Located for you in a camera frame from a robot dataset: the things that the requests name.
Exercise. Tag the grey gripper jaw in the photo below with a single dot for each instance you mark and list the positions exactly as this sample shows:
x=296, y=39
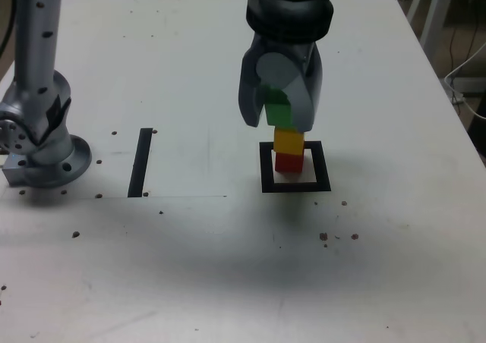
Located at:
x=248, y=92
x=307, y=92

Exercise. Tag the yellow cube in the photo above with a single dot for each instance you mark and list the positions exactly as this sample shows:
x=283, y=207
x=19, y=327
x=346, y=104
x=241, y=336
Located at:
x=288, y=141

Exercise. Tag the red cube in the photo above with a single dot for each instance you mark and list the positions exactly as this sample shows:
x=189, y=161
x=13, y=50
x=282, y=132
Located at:
x=288, y=162

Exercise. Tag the black tape strip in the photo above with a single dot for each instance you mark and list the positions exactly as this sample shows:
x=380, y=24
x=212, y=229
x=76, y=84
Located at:
x=138, y=164

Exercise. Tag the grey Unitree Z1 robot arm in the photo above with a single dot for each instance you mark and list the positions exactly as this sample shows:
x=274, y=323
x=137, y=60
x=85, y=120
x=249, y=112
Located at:
x=36, y=54

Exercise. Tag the black tape square outline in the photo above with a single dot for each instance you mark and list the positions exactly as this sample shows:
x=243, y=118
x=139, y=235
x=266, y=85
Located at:
x=322, y=168

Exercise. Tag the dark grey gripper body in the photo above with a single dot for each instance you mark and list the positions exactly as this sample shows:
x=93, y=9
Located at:
x=288, y=48

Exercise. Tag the green cube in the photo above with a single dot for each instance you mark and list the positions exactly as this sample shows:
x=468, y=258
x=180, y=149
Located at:
x=279, y=113

